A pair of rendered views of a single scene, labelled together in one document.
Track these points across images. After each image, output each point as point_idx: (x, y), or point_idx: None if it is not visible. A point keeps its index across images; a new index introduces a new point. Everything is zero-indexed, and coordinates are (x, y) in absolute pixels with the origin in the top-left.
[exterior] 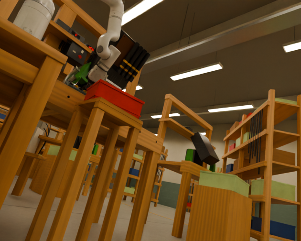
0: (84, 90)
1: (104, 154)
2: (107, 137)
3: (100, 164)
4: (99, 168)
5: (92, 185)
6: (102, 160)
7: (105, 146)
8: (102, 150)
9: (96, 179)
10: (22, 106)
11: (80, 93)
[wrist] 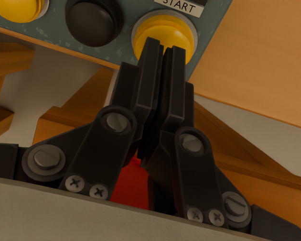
0: (137, 49)
1: (216, 149)
2: (246, 157)
3: (209, 130)
4: (205, 131)
5: (195, 114)
6: (212, 137)
7: (230, 151)
8: (226, 137)
9: (197, 125)
10: None
11: (94, 62)
